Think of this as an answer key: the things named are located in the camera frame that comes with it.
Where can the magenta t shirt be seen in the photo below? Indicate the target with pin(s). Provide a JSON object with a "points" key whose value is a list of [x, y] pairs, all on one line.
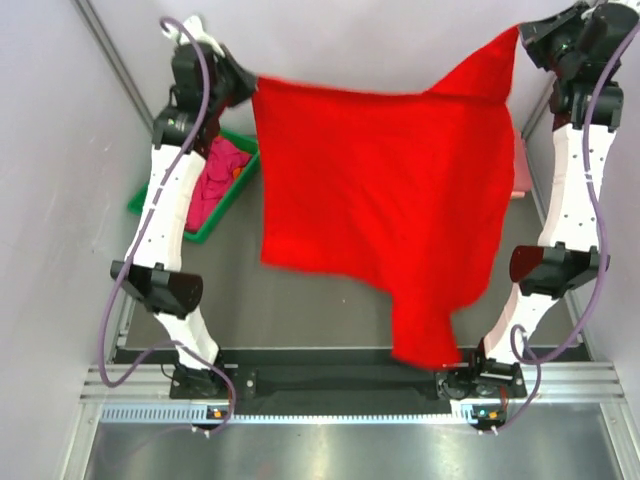
{"points": [[212, 191]]}

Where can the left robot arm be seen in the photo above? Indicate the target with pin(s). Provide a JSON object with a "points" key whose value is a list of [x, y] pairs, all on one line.
{"points": [[206, 81]]}

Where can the grey slotted cable duct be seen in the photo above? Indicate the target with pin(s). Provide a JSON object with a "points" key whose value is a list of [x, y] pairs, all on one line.
{"points": [[204, 414]]}

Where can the folded pink t shirt stack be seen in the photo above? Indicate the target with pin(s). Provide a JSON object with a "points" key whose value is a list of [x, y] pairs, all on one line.
{"points": [[522, 178]]}

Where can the corner aluminium post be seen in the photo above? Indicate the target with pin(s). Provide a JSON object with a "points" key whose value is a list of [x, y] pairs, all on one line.
{"points": [[539, 109], [93, 22]]}

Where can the right corner aluminium post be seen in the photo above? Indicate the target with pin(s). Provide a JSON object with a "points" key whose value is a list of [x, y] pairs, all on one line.
{"points": [[539, 109]]}

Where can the left corner aluminium post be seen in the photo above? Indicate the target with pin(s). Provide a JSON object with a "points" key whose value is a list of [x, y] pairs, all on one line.
{"points": [[93, 22]]}

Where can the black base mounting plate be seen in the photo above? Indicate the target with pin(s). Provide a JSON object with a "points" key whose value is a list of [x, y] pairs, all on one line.
{"points": [[253, 381]]}

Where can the green plastic bin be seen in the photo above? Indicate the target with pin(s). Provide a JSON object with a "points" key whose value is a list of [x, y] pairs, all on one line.
{"points": [[225, 210]]}

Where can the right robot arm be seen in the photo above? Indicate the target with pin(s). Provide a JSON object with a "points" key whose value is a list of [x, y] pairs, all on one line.
{"points": [[581, 46]]}

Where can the red t shirt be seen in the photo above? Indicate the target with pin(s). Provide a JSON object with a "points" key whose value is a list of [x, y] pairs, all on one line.
{"points": [[407, 193]]}

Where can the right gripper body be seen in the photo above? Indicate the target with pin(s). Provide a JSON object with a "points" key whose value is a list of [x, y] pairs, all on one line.
{"points": [[551, 46]]}

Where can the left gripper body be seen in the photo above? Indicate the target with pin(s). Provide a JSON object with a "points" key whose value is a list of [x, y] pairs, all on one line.
{"points": [[228, 88]]}

